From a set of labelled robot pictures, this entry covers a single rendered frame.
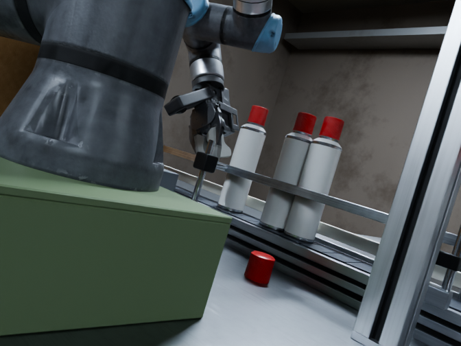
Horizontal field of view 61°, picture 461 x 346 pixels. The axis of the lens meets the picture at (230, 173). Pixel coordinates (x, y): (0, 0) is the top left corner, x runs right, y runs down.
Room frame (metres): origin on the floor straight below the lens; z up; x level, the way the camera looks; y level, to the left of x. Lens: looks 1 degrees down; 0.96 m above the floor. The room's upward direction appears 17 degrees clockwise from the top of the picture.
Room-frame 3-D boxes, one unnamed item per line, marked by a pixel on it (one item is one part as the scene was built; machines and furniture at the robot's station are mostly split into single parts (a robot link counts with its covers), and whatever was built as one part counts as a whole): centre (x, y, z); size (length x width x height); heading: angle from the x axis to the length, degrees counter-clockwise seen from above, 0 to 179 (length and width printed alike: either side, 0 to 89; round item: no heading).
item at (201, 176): (0.70, 0.03, 0.91); 0.07 x 0.03 x 0.17; 139
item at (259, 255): (0.52, -0.07, 0.85); 0.03 x 0.03 x 0.03
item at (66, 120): (0.37, 0.14, 0.97); 0.15 x 0.15 x 0.10
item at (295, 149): (0.69, -0.10, 0.98); 0.05 x 0.05 x 0.20
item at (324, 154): (0.65, -0.14, 0.98); 0.05 x 0.05 x 0.20
